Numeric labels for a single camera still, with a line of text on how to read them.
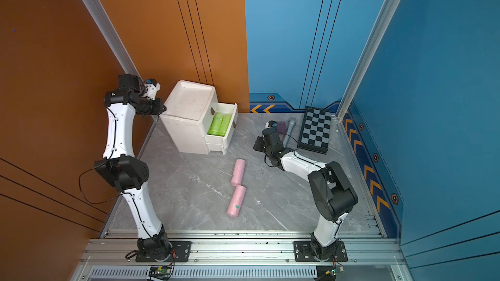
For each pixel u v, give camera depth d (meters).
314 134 1.05
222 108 1.09
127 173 0.54
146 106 0.72
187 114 0.88
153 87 0.78
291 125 1.12
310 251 0.65
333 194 0.47
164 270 0.71
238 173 0.91
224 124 1.00
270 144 0.71
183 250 0.74
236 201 0.83
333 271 0.69
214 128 0.98
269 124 0.84
